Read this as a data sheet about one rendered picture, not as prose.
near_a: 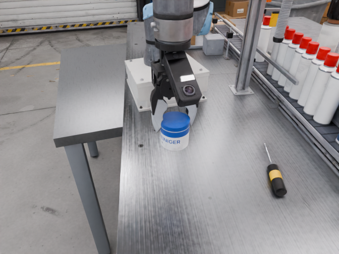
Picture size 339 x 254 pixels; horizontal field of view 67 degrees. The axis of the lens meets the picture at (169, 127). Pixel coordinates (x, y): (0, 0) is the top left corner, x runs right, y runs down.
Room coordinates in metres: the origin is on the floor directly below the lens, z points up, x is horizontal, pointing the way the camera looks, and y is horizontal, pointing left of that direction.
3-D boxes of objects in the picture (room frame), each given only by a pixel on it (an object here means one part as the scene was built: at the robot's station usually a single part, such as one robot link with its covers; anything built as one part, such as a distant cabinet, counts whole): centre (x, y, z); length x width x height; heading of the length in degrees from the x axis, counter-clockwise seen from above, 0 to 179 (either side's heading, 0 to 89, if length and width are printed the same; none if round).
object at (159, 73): (0.51, 0.00, 1.14); 0.09 x 0.08 x 0.12; 17
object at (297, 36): (0.94, -0.47, 0.98); 0.05 x 0.05 x 0.20
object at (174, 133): (0.49, -0.01, 0.98); 0.07 x 0.07 x 0.07
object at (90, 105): (1.21, 0.09, 0.81); 0.90 x 0.90 x 0.04; 17
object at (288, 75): (1.33, -0.38, 0.96); 1.07 x 0.01 x 0.01; 7
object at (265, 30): (1.19, -0.44, 0.98); 0.05 x 0.05 x 0.20
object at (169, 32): (0.51, 0.00, 1.22); 0.08 x 0.08 x 0.05
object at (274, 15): (1.10, -0.43, 1.09); 0.03 x 0.01 x 0.06; 97
